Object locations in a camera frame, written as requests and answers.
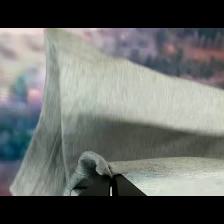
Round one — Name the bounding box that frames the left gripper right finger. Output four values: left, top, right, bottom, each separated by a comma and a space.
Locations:
112, 173, 148, 197

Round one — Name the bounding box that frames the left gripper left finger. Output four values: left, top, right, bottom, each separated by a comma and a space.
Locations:
77, 174, 112, 197

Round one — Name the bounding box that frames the grey garment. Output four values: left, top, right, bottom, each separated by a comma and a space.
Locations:
9, 28, 224, 197

